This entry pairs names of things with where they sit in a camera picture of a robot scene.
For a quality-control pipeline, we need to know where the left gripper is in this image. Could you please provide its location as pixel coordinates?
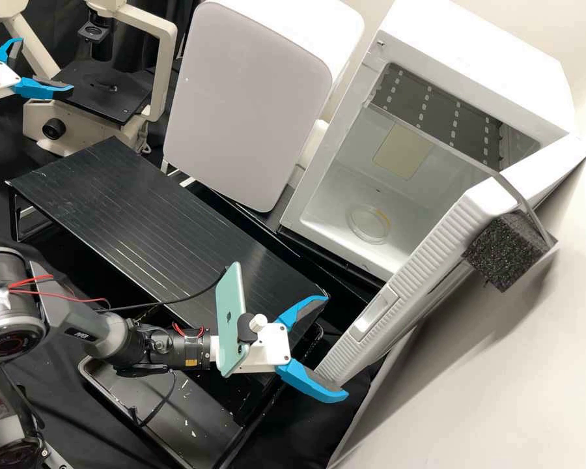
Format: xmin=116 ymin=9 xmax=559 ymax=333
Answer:
xmin=0 ymin=37 xmax=75 ymax=102

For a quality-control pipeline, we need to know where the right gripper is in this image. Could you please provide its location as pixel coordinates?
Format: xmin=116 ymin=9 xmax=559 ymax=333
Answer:
xmin=246 ymin=294 xmax=350 ymax=405

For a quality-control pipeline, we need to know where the incubator door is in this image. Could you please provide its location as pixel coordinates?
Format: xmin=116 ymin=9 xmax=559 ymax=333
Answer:
xmin=316 ymin=135 xmax=586 ymax=391

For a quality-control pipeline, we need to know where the white incubator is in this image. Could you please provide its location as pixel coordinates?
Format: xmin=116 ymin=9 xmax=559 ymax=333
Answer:
xmin=279 ymin=0 xmax=575 ymax=289

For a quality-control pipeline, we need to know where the cream microscope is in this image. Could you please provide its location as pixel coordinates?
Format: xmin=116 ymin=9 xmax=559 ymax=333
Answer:
xmin=0 ymin=0 xmax=179 ymax=158

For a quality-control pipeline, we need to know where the black platform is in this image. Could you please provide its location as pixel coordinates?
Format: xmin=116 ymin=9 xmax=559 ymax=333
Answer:
xmin=173 ymin=168 xmax=387 ymax=306
xmin=5 ymin=136 xmax=331 ymax=358

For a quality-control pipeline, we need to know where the petri dish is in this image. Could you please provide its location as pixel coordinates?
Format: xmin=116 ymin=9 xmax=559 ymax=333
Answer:
xmin=347 ymin=205 xmax=391 ymax=245

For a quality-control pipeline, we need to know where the black tray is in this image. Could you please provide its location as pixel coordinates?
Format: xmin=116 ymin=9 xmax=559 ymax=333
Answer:
xmin=77 ymin=337 xmax=247 ymax=468

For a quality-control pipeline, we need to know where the white box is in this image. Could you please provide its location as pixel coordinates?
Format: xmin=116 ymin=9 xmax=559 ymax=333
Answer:
xmin=161 ymin=0 xmax=366 ymax=214

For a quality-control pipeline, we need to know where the right wrist camera phone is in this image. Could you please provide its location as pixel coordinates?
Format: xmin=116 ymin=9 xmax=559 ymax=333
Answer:
xmin=214 ymin=261 xmax=270 ymax=380

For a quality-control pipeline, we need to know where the black cable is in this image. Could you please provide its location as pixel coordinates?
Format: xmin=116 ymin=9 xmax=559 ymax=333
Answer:
xmin=95 ymin=278 xmax=230 ymax=316

